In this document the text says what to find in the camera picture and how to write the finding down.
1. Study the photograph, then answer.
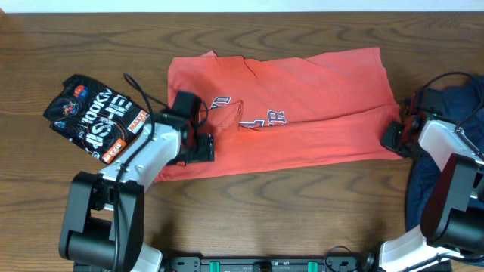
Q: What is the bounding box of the orange printed t-shirt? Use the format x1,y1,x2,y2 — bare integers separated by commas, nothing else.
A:
157,48,399,181

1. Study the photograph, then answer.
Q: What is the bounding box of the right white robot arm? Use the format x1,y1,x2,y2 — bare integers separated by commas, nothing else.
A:
362,116,483,271

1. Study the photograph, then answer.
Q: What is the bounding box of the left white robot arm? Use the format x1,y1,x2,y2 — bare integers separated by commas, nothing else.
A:
59,113,214,272

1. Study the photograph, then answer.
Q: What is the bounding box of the dark blue garment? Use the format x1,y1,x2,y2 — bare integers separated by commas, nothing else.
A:
405,76,483,231

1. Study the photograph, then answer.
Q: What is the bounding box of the black folded printed shirt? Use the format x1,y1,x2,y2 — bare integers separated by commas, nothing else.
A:
43,74,150,164

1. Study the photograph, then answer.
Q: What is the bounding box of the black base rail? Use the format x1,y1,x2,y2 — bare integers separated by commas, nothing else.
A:
159,246,378,272

